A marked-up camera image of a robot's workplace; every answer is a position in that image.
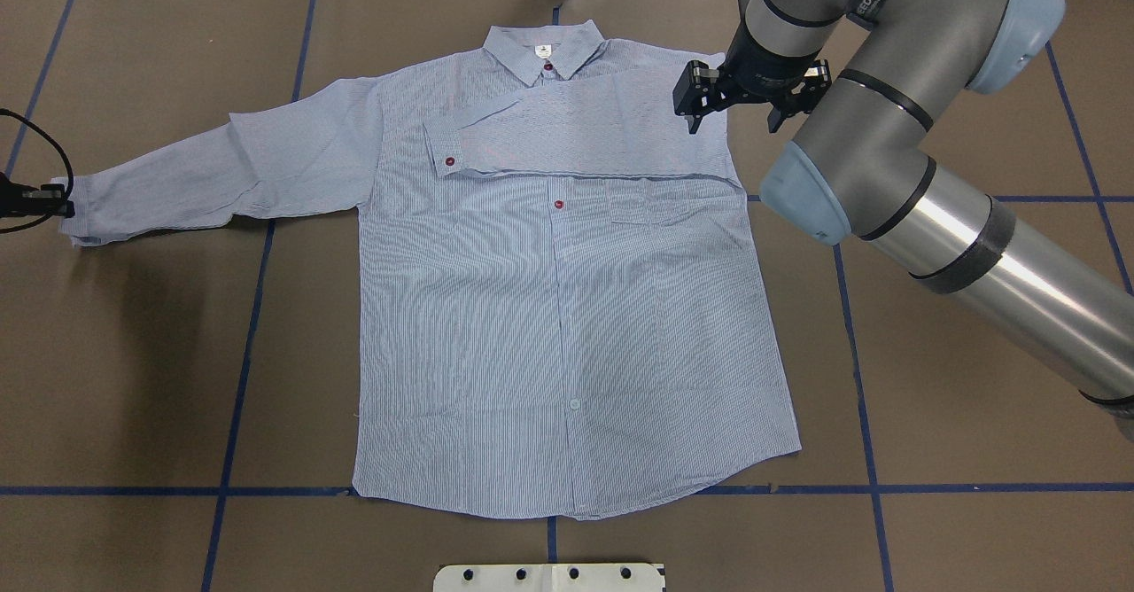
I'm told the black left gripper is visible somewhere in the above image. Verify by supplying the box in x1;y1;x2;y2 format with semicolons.
1;180;74;219

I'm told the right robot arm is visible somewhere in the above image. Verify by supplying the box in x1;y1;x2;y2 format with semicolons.
672;0;1133;435

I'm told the light blue striped shirt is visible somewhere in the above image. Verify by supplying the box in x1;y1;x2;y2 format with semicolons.
60;22;801;521

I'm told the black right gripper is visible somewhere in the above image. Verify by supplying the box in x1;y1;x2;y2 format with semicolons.
672;29;833;135

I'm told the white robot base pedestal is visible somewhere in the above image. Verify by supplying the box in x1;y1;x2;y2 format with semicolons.
432;563;668;591

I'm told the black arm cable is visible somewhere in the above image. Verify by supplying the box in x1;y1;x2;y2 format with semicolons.
0;107;75;234

